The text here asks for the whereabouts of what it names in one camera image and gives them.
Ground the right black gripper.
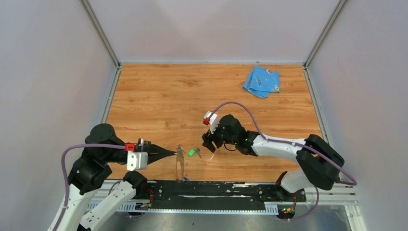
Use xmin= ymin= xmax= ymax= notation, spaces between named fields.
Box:
xmin=203 ymin=121 xmax=238 ymax=153

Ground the key with green tag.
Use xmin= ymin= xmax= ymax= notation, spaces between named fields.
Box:
xmin=188 ymin=148 xmax=202 ymax=159

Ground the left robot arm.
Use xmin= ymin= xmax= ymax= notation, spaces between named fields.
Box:
xmin=49 ymin=123 xmax=176 ymax=231

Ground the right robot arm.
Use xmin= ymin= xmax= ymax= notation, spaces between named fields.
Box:
xmin=202 ymin=112 xmax=344 ymax=201

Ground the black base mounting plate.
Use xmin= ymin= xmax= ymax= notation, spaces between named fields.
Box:
xmin=134 ymin=180 xmax=306 ymax=211

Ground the folded blue cloth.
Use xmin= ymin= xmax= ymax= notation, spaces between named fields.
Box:
xmin=242 ymin=66 xmax=281 ymax=98

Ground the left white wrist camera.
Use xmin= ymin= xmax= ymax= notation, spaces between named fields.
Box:
xmin=127 ymin=151 xmax=148 ymax=171

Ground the white slotted cable duct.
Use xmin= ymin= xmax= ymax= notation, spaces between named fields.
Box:
xmin=78 ymin=202 xmax=279 ymax=215

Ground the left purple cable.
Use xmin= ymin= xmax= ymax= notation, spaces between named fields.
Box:
xmin=51 ymin=143 xmax=135 ymax=231

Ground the purple cable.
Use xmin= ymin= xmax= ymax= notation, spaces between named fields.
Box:
xmin=203 ymin=101 xmax=358 ymax=222
xmin=51 ymin=143 xmax=135 ymax=231

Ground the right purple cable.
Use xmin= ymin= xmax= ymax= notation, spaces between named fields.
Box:
xmin=203 ymin=101 xmax=358 ymax=222

